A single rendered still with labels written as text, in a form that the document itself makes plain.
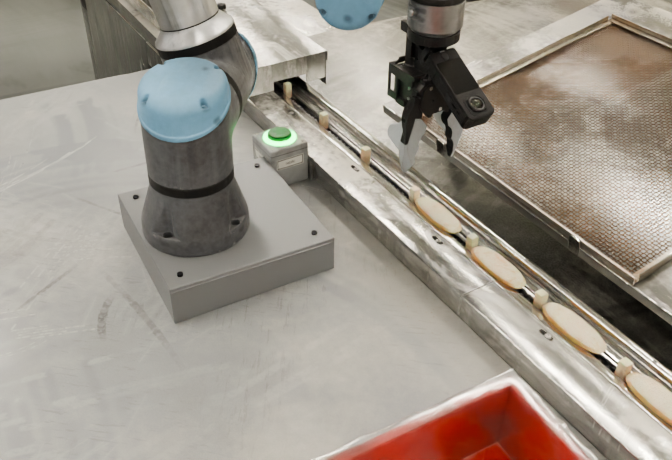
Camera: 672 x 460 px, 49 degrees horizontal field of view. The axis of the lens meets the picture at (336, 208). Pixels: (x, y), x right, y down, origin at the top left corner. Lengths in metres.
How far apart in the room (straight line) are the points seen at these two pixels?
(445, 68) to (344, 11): 0.23
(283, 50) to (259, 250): 0.57
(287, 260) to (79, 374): 0.30
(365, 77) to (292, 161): 0.43
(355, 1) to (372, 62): 0.86
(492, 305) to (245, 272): 0.33
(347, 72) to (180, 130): 0.75
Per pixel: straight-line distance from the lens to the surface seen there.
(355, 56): 1.71
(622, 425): 0.91
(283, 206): 1.12
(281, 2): 2.03
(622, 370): 0.97
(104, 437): 0.93
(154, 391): 0.96
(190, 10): 1.05
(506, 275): 1.05
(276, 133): 1.24
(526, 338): 0.97
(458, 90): 1.00
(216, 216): 1.01
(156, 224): 1.04
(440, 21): 1.00
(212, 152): 0.97
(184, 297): 1.00
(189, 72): 0.99
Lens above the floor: 1.54
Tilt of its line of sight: 36 degrees down
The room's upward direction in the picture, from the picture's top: 1 degrees clockwise
